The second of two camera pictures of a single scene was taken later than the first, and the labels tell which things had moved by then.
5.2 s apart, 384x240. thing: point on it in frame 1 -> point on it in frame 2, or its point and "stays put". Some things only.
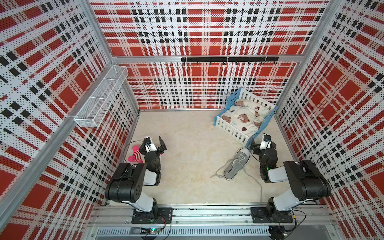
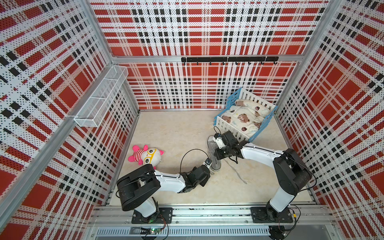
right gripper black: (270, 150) -> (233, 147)
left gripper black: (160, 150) -> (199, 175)
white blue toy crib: (244, 115) stays put
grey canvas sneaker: (240, 160) -> (215, 164)
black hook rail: (230, 59) stays put
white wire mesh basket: (91, 113) stays put
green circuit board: (152, 230) stays put
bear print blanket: (247, 116) stays put
